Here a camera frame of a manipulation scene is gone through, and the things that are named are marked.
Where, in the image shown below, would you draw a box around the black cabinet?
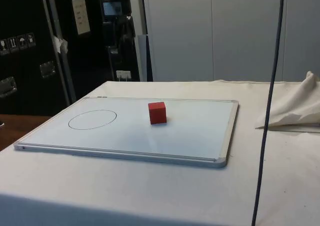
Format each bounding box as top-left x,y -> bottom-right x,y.
0,0 -> 141,117

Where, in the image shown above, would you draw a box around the pale lockers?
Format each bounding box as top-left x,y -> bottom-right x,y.
141,0 -> 320,83

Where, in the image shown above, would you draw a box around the red cube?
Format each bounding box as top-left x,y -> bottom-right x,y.
147,101 -> 168,126

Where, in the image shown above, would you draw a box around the black cable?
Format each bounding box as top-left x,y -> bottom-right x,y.
250,0 -> 287,226

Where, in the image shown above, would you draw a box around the flat whiteboard with silver frame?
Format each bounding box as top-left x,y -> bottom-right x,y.
14,96 -> 240,170

